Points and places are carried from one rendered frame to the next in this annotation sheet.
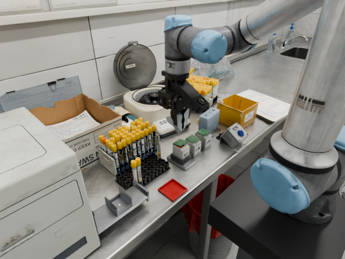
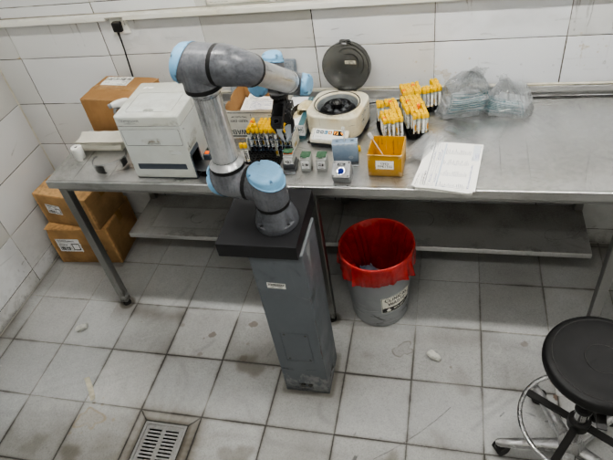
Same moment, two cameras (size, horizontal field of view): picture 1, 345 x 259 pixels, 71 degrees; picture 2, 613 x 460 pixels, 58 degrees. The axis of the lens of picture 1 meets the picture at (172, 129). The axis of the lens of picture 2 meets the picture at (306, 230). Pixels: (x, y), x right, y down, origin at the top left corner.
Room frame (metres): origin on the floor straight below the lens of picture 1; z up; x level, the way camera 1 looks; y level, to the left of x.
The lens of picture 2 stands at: (-0.09, -1.70, 2.18)
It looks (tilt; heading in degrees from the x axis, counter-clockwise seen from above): 42 degrees down; 64
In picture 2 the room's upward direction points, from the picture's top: 10 degrees counter-clockwise
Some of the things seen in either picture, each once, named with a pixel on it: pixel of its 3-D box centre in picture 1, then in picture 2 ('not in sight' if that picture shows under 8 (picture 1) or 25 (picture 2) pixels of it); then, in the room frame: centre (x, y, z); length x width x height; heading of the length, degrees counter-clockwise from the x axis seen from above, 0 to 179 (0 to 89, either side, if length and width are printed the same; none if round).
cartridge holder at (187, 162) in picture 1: (180, 158); (290, 164); (0.69, -0.03, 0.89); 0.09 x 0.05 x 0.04; 48
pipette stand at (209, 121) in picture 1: (208, 123); (345, 151); (0.89, -0.15, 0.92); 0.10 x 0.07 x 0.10; 142
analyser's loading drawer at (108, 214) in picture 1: (112, 208); (213, 163); (0.44, 0.16, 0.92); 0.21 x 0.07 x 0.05; 136
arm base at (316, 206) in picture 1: (308, 186); (275, 210); (0.45, -0.35, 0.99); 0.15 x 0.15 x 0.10
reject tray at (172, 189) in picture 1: (172, 189); not in sight; (0.55, 0.00, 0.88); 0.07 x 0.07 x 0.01; 46
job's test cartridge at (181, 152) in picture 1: (180, 151); (289, 158); (0.69, -0.03, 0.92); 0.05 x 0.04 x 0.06; 48
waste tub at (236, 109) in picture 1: (236, 112); (387, 156); (0.98, -0.29, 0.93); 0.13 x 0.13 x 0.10; 43
